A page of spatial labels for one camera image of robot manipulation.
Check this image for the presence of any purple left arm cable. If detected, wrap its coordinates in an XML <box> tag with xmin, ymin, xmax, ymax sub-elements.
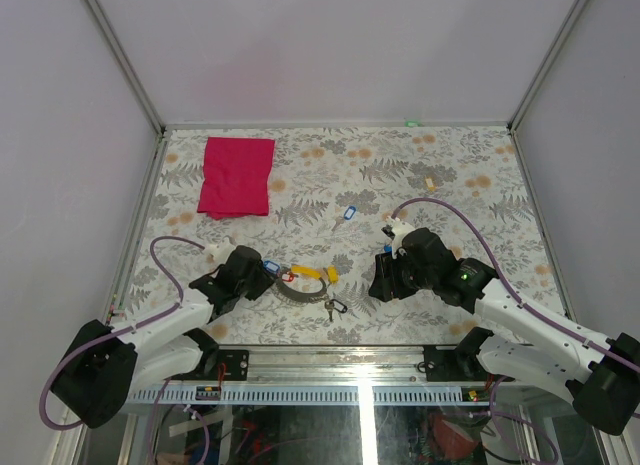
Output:
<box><xmin>39</xmin><ymin>236</ymin><xmax>211</xmax><ymax>430</ymax></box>

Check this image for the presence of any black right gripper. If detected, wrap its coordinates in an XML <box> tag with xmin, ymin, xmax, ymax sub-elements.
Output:
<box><xmin>368</xmin><ymin>247</ymin><xmax>437</xmax><ymax>302</ymax></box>

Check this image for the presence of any black tag key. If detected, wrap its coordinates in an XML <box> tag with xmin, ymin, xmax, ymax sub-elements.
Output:
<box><xmin>324</xmin><ymin>299</ymin><xmax>348</xmax><ymax>323</ymax></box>

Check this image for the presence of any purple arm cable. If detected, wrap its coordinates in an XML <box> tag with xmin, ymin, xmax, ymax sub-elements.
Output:
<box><xmin>392</xmin><ymin>197</ymin><xmax>614</xmax><ymax>346</ymax></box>
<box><xmin>39</xmin><ymin>236</ymin><xmax>211</xmax><ymax>430</ymax></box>

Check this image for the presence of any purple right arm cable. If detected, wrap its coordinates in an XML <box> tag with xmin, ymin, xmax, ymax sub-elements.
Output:
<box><xmin>392</xmin><ymin>197</ymin><xmax>614</xmax><ymax>346</ymax></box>

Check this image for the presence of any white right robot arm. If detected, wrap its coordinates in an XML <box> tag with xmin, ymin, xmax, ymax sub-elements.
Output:
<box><xmin>369</xmin><ymin>220</ymin><xmax>639</xmax><ymax>436</ymax></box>

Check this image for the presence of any pink folded cloth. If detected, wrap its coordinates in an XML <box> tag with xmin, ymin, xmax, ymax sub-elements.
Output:
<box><xmin>197</xmin><ymin>137</ymin><xmax>275</xmax><ymax>220</ymax></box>

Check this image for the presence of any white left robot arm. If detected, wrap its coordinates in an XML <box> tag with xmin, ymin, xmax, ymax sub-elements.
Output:
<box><xmin>42</xmin><ymin>245</ymin><xmax>278</xmax><ymax>429</ymax></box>

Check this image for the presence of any aluminium enclosure frame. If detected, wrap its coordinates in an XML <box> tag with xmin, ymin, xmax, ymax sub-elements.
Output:
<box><xmin>49</xmin><ymin>0</ymin><xmax>640</xmax><ymax>465</ymax></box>

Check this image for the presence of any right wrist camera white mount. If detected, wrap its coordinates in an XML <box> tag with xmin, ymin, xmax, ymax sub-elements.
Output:
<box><xmin>382</xmin><ymin>216</ymin><xmax>415</xmax><ymax>259</ymax></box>

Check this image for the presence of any grey keyring with yellow handle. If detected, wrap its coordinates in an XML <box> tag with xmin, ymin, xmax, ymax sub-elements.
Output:
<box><xmin>275</xmin><ymin>265</ymin><xmax>329</xmax><ymax>304</ymax></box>

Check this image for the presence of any metal front rail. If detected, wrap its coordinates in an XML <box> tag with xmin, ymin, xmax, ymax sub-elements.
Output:
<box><xmin>116</xmin><ymin>346</ymin><xmax>497</xmax><ymax>408</ymax></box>

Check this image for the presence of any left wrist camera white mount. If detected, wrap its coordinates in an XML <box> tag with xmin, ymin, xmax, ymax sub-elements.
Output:
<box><xmin>204</xmin><ymin>237</ymin><xmax>237</xmax><ymax>263</ymax></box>

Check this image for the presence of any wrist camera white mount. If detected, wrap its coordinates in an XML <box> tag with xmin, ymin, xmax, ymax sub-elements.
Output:
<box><xmin>382</xmin><ymin>216</ymin><xmax>415</xmax><ymax>259</ymax></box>
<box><xmin>204</xmin><ymin>237</ymin><xmax>237</xmax><ymax>263</ymax></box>

